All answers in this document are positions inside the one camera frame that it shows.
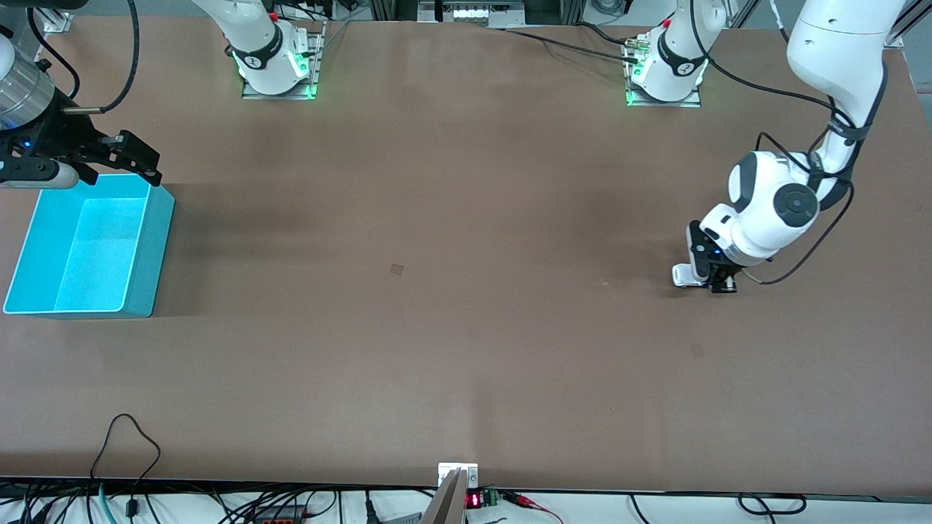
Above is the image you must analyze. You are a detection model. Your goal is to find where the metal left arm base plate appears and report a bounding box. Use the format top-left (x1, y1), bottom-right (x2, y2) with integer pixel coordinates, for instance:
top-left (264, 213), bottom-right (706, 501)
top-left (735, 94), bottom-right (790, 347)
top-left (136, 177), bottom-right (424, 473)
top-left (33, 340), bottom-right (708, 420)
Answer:
top-left (624, 36), bottom-right (703, 109)

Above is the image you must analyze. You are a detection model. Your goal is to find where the white jeep toy black roof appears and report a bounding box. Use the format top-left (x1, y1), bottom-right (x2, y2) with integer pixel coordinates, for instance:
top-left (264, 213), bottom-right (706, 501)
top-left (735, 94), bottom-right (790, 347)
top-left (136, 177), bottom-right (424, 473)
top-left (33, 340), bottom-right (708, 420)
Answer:
top-left (671, 263), bottom-right (711, 290)

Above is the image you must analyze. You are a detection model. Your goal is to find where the red clip lead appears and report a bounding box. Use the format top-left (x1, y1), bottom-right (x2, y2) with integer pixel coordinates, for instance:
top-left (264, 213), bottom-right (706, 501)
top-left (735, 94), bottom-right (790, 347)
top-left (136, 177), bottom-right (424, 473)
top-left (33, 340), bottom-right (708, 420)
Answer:
top-left (501, 491), bottom-right (566, 524)

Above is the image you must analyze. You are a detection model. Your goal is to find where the grey aluminium mount bar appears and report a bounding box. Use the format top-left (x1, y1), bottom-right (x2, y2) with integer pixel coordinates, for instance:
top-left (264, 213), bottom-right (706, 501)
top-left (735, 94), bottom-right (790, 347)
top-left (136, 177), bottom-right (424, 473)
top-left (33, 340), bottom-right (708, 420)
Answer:
top-left (420, 468), bottom-right (469, 524)

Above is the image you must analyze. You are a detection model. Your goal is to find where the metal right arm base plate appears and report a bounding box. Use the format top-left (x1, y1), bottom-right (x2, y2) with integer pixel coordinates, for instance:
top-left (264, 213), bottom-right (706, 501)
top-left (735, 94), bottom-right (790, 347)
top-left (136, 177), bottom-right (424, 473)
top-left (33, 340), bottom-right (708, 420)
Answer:
top-left (241, 20), bottom-right (325, 101)

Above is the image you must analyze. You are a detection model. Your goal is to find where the black coiled cable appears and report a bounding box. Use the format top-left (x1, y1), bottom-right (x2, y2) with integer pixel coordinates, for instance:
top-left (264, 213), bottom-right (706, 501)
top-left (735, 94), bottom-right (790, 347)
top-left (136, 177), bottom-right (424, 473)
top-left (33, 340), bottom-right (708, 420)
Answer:
top-left (629, 493), bottom-right (808, 524)

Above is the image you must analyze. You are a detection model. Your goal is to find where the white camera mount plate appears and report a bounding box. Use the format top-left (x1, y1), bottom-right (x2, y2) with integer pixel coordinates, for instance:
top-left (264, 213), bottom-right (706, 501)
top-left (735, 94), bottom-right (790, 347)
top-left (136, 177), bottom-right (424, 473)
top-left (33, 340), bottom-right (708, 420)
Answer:
top-left (438, 462), bottom-right (480, 489)

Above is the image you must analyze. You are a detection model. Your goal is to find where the thin black looped cable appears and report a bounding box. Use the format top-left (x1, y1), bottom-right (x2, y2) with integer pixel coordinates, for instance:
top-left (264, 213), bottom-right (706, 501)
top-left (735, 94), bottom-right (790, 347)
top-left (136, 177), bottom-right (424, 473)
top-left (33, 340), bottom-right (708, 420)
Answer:
top-left (89, 413), bottom-right (162, 519)

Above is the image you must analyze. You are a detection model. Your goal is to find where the turquoise plastic bin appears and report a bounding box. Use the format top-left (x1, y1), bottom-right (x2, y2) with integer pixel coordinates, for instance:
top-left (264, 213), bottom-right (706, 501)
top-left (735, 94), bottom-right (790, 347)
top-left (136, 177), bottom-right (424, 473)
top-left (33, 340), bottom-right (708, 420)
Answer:
top-left (3, 173), bottom-right (176, 319)

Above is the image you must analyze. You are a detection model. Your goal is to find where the lit control box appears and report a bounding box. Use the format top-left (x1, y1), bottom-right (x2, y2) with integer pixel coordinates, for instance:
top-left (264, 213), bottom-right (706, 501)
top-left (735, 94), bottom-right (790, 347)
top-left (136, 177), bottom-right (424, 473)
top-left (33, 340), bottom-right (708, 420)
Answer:
top-left (416, 0), bottom-right (527, 30)

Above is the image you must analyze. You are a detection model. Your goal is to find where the black cable to arm base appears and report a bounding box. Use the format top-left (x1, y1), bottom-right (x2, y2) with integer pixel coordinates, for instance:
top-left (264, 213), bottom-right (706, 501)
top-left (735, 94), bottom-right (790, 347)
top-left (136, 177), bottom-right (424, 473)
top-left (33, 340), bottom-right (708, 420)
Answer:
top-left (502, 22), bottom-right (643, 63)

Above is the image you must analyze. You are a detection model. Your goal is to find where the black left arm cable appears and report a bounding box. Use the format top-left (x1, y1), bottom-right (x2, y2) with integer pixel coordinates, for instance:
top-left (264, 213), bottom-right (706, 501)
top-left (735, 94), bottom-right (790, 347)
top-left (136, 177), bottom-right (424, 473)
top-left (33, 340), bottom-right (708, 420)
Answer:
top-left (687, 0), bottom-right (856, 286)

